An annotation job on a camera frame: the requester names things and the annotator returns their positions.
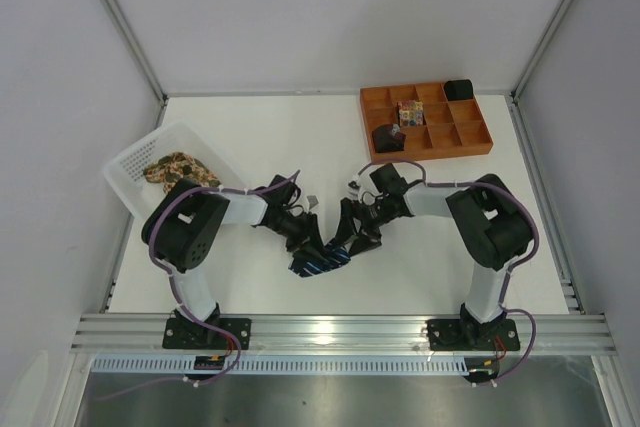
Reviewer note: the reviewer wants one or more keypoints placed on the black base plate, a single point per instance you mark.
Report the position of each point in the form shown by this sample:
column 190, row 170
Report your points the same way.
column 468, row 335
column 182, row 334

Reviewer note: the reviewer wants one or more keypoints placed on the aluminium mounting rail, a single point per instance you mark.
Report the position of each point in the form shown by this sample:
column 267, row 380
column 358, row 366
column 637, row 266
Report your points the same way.
column 570, row 335

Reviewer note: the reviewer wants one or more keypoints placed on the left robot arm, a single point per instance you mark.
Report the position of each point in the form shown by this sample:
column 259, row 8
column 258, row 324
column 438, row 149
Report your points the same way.
column 179, row 235

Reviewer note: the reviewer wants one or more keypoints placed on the navy striped tie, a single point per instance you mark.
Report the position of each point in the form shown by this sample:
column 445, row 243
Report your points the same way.
column 309, row 262

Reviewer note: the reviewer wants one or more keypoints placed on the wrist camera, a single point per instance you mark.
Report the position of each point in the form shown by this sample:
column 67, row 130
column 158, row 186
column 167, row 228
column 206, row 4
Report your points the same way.
column 284, row 192
column 386, row 180

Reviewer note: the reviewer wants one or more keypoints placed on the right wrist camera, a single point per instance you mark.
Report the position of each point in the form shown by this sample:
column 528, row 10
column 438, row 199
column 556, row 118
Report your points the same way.
column 386, row 180

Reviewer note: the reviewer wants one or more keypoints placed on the colourful rolled tie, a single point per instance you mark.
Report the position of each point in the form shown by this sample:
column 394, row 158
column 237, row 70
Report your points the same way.
column 410, row 113

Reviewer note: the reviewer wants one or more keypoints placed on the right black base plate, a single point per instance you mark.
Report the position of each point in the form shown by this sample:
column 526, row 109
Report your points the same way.
column 468, row 335

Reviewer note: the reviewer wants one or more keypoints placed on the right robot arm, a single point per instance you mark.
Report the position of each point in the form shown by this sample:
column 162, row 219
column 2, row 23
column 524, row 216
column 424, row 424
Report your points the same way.
column 496, row 229

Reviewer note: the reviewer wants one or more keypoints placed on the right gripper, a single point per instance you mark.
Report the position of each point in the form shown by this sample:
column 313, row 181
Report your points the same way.
column 358, row 222

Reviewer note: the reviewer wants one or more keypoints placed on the dark maroon rolled tie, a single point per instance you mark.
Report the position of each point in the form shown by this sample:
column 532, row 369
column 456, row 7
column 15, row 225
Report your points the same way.
column 388, row 138

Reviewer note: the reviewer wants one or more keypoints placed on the white plastic basket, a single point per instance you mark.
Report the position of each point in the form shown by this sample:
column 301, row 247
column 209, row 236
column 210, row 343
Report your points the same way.
column 124, row 173

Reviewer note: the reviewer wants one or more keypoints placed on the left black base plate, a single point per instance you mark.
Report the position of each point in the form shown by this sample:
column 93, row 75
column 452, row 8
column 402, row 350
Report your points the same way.
column 182, row 334

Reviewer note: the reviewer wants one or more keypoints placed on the wooden compartment tray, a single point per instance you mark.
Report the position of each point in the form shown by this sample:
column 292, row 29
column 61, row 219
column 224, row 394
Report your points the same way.
column 452, row 129

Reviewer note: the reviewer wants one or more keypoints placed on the floral patterned tie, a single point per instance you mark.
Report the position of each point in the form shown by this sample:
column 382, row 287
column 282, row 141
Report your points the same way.
column 173, row 167

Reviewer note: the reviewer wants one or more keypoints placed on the black rolled tie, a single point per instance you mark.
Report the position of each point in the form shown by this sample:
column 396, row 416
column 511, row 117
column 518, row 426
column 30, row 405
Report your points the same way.
column 458, row 90

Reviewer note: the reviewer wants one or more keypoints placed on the white slotted cable duct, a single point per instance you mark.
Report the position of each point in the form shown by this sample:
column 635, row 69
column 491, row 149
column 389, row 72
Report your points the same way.
column 416, row 365

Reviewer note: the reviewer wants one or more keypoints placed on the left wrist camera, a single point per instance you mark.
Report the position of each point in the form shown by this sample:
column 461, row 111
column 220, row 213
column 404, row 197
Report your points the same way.
column 284, row 192

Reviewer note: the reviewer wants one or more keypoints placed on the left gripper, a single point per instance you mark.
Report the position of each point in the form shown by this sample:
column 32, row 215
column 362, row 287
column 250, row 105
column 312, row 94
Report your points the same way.
column 304, row 233

